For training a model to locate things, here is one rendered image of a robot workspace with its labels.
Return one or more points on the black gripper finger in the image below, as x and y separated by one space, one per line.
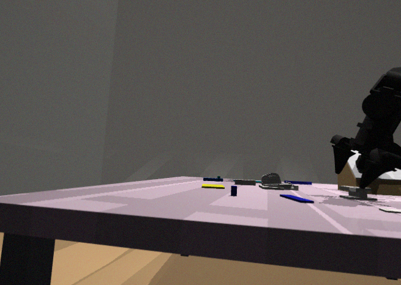
341 156
371 172

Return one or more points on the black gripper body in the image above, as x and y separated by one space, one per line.
371 135

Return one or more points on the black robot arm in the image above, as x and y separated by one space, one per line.
383 105

